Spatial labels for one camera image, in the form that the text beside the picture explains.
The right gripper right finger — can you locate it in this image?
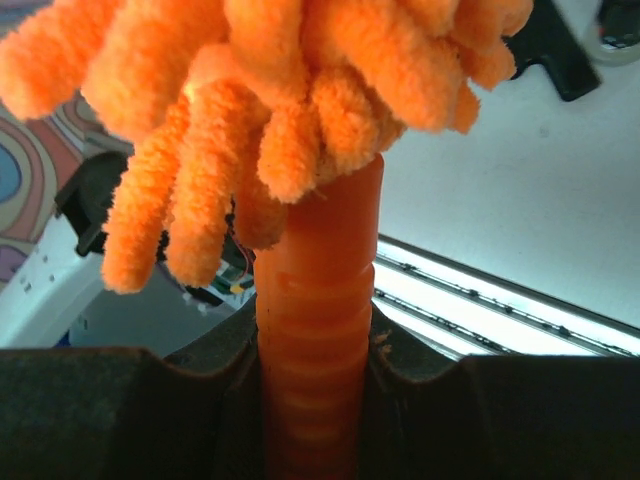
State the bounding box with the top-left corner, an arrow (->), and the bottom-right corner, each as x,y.
359,312 -> 639,479

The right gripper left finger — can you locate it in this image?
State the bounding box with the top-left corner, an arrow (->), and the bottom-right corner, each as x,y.
1,303 -> 264,479

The orange microfiber duster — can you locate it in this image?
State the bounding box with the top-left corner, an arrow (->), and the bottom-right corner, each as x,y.
1,1 -> 533,479

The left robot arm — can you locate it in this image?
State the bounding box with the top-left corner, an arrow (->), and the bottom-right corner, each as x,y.
1,152 -> 231,356

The black T-shaped plastic part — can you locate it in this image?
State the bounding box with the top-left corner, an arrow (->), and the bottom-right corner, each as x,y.
504,0 -> 601,102

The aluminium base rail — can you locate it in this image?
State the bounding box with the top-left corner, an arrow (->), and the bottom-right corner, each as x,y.
374,236 -> 639,359

